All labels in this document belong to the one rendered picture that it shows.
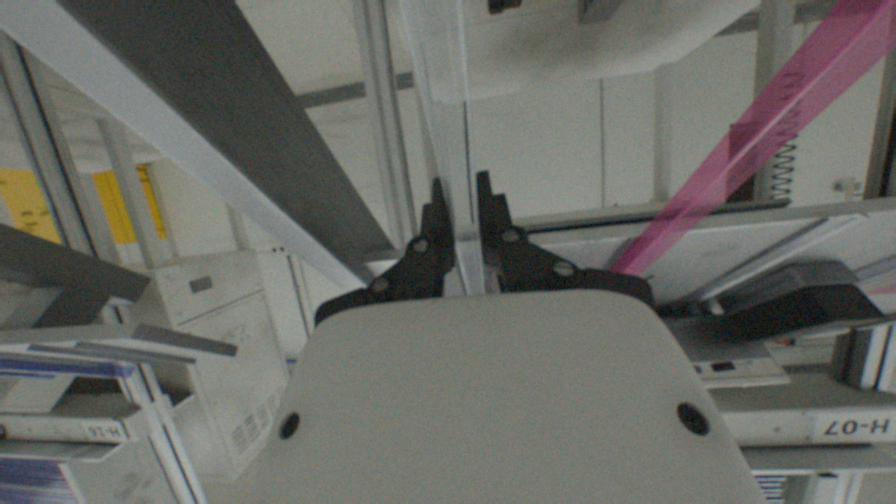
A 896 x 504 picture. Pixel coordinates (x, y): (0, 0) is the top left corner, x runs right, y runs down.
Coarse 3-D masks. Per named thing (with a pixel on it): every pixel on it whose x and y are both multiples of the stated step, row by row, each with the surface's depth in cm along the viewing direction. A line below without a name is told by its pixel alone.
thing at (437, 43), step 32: (416, 0) 5; (448, 0) 5; (416, 32) 6; (448, 32) 6; (416, 64) 6; (448, 64) 6; (448, 96) 7; (448, 128) 8; (448, 160) 9; (448, 192) 10; (480, 256) 14; (480, 288) 19
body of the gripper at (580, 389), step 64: (384, 320) 7; (448, 320) 6; (512, 320) 6; (576, 320) 6; (640, 320) 6; (320, 384) 6; (384, 384) 6; (448, 384) 5; (512, 384) 5; (576, 384) 5; (640, 384) 5; (320, 448) 5; (384, 448) 5; (448, 448) 4; (512, 448) 4; (576, 448) 4; (640, 448) 4; (704, 448) 4
